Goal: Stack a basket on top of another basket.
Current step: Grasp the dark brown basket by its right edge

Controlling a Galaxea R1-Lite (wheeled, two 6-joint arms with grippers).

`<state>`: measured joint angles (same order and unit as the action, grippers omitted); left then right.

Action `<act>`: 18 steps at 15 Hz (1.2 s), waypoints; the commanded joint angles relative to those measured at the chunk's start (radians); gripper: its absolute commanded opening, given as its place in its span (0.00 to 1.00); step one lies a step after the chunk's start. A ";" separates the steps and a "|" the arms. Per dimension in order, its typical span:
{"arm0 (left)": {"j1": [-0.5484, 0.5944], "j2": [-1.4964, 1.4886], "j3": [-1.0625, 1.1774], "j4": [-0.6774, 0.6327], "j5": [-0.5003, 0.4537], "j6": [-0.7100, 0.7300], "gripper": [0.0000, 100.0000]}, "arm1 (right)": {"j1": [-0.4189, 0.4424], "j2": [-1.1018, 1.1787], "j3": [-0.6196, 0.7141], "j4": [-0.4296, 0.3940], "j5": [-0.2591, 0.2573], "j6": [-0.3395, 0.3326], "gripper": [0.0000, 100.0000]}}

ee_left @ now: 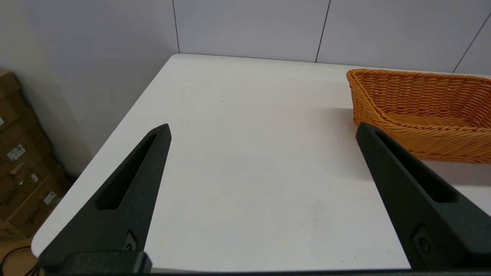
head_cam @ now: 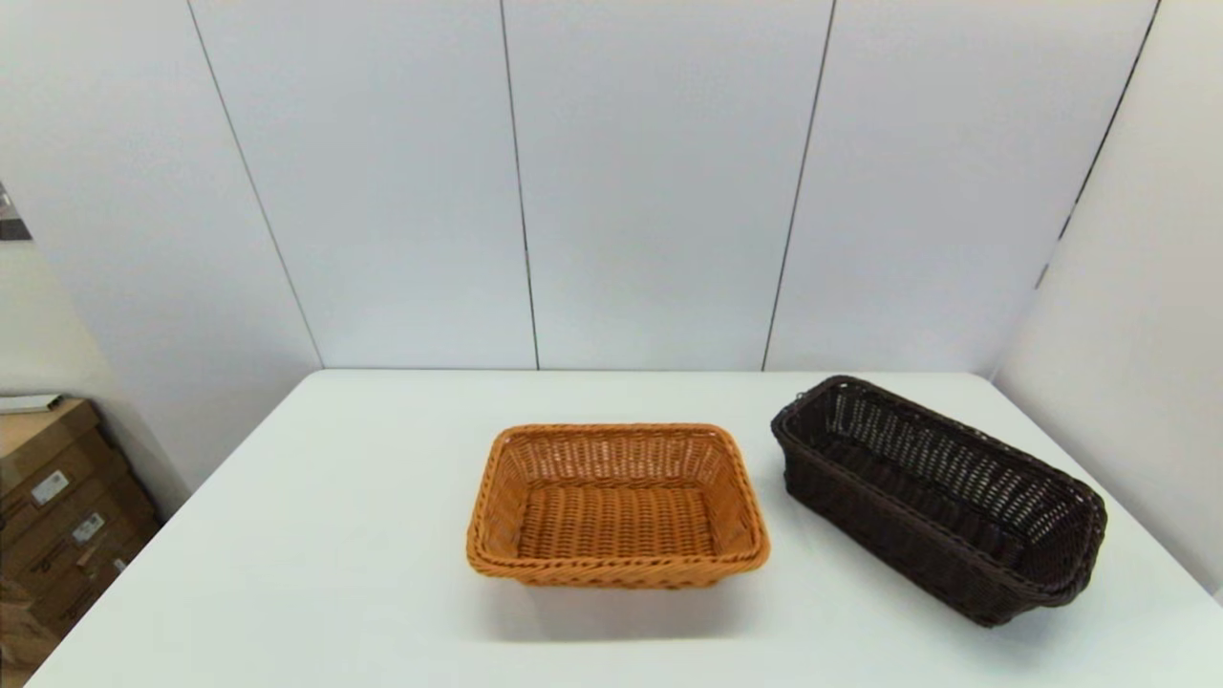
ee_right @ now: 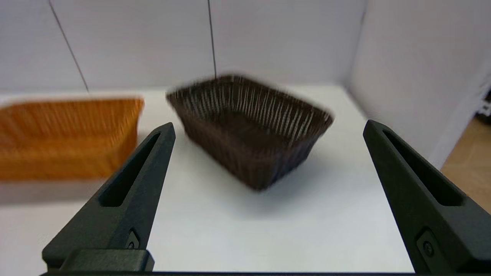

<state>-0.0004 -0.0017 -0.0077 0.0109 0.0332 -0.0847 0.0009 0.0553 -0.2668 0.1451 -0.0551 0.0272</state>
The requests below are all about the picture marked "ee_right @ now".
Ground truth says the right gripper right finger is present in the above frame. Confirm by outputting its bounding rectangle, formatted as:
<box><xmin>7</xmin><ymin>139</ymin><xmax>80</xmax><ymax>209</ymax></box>
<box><xmin>362</xmin><ymin>120</ymin><xmax>491</xmax><ymax>272</ymax></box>

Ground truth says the dark brown wicker basket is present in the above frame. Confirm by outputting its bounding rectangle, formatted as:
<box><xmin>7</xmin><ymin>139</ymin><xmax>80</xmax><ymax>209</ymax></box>
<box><xmin>166</xmin><ymin>74</ymin><xmax>334</xmax><ymax>191</ymax></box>

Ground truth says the orange wicker basket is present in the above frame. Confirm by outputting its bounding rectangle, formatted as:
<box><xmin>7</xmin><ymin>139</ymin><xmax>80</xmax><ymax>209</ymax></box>
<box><xmin>0</xmin><ymin>98</ymin><xmax>145</xmax><ymax>181</ymax></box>

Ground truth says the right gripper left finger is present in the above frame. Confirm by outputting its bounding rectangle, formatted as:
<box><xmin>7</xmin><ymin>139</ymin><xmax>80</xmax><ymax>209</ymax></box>
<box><xmin>41</xmin><ymin>122</ymin><xmax>176</xmax><ymax>269</ymax></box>

